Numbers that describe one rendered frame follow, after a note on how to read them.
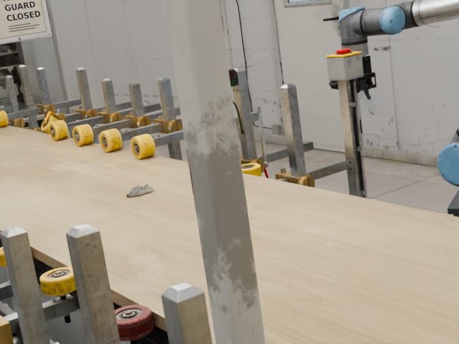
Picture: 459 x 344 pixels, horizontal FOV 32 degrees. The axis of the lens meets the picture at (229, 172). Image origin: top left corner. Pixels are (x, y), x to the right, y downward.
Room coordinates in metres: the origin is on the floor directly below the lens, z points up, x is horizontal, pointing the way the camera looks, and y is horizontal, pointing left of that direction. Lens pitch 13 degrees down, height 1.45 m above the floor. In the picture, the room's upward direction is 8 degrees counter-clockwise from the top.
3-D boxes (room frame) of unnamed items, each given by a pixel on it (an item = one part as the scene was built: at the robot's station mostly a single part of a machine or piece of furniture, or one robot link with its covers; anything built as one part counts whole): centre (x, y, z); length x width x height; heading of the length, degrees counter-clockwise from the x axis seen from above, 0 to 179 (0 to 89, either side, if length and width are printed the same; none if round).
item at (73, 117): (3.71, 0.57, 0.95); 0.37 x 0.03 x 0.03; 123
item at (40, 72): (4.06, 0.88, 0.92); 0.04 x 0.04 x 0.48; 33
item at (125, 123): (3.25, 0.35, 0.95); 0.50 x 0.04 x 0.04; 123
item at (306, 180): (2.40, -0.20, 0.82); 0.14 x 0.06 x 0.05; 33
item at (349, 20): (2.75, -0.49, 1.25); 0.10 x 0.09 x 0.12; 50
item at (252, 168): (2.32, -0.06, 0.85); 0.08 x 0.08 x 0.11
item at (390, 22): (2.69, -0.58, 1.25); 0.12 x 0.12 x 0.09; 50
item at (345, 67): (2.16, -0.35, 1.18); 0.07 x 0.07 x 0.08; 33
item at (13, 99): (4.48, 1.15, 0.87); 0.04 x 0.04 x 0.48; 33
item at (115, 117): (3.44, 0.48, 0.95); 0.14 x 0.06 x 0.05; 33
